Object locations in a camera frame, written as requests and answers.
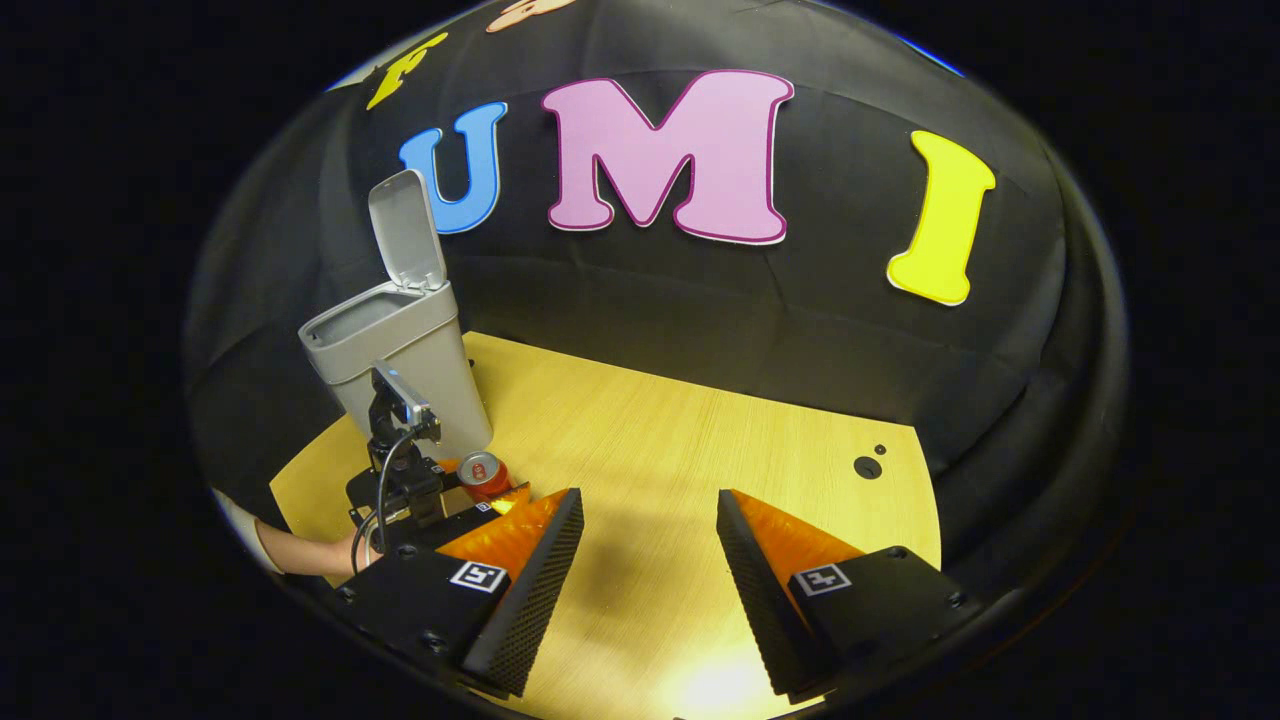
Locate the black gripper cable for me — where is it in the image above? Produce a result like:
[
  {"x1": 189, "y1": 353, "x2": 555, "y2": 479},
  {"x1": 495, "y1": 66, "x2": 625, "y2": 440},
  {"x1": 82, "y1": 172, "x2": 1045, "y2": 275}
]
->
[{"x1": 350, "y1": 428, "x2": 419, "y2": 576}]

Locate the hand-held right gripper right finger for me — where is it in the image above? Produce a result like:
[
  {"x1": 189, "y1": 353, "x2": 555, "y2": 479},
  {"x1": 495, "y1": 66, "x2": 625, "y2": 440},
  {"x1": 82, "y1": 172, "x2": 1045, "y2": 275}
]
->
[{"x1": 716, "y1": 488, "x2": 986, "y2": 703}]

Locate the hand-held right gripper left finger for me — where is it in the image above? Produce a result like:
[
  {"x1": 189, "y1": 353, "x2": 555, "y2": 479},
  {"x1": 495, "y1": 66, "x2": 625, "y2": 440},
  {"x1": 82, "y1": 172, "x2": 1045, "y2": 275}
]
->
[{"x1": 335, "y1": 487, "x2": 586, "y2": 699}]

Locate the wooden desktop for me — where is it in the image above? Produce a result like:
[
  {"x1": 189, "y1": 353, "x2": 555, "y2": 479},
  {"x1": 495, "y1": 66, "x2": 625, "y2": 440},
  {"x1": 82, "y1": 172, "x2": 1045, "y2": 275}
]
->
[{"x1": 270, "y1": 332, "x2": 943, "y2": 720}]

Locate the red pop can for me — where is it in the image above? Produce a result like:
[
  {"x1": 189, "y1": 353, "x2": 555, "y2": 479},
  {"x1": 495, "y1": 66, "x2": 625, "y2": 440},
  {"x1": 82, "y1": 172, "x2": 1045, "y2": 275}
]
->
[{"x1": 456, "y1": 451, "x2": 512, "y2": 501}]

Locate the white desktop garbage bin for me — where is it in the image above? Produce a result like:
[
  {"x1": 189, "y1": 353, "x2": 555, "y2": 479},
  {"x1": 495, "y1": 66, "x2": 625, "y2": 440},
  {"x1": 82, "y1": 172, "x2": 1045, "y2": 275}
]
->
[{"x1": 297, "y1": 170, "x2": 494, "y2": 463}]

